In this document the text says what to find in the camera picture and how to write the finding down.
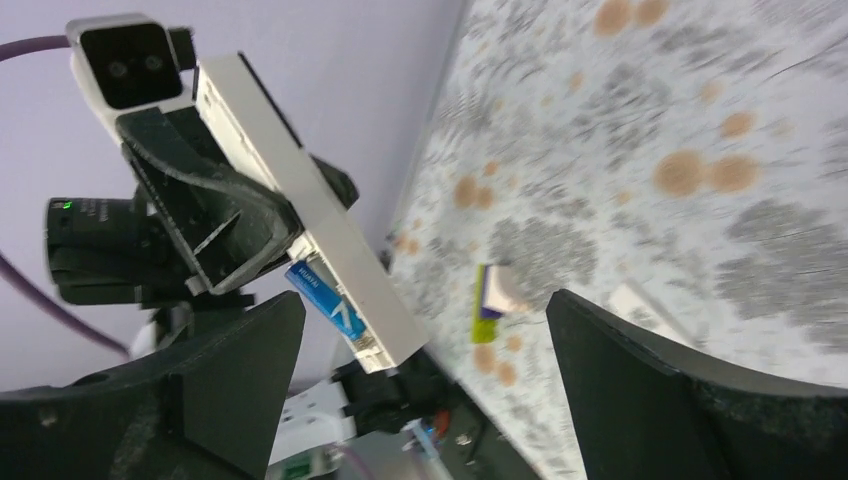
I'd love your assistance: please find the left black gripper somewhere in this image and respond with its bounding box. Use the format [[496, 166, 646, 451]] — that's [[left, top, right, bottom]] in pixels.
[[115, 105, 360, 313]]

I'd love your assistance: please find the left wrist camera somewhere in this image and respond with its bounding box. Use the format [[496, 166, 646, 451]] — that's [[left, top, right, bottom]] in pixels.
[[65, 13, 197, 144]]

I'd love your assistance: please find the purple green block stack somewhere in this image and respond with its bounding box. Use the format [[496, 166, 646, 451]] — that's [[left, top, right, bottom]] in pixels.
[[470, 264, 530, 344]]

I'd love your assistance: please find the blue battery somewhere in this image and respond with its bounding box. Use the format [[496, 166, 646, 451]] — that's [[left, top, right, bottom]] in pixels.
[[285, 260, 366, 341]]

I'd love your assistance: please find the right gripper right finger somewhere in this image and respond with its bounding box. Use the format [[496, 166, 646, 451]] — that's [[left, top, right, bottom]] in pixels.
[[546, 290, 847, 479]]

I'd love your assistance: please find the white rectangular stick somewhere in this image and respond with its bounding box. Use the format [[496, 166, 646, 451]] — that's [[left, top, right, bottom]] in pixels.
[[605, 279, 696, 348]]

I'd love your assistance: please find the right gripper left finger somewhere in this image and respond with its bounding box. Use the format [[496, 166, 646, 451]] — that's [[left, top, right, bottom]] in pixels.
[[1, 291, 305, 479]]

